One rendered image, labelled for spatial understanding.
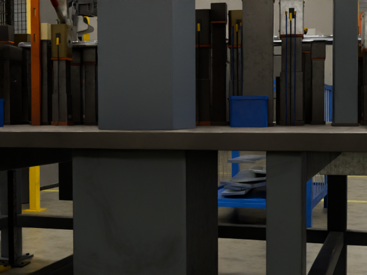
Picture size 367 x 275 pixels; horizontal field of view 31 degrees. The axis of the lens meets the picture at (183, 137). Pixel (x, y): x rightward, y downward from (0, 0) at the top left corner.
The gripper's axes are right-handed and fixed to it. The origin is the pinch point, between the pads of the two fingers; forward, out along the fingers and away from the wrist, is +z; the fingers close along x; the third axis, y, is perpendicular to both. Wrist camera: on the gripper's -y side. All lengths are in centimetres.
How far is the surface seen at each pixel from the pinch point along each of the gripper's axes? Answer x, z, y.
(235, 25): -20, -2, 61
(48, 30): -13.3, -1.4, -6.2
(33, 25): -16.2, -2.6, -10.6
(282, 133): -97, 31, 79
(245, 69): -37, 14, 66
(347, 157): 22, 44, 101
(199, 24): -25, -2, 50
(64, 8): -15.9, -8.6, 0.8
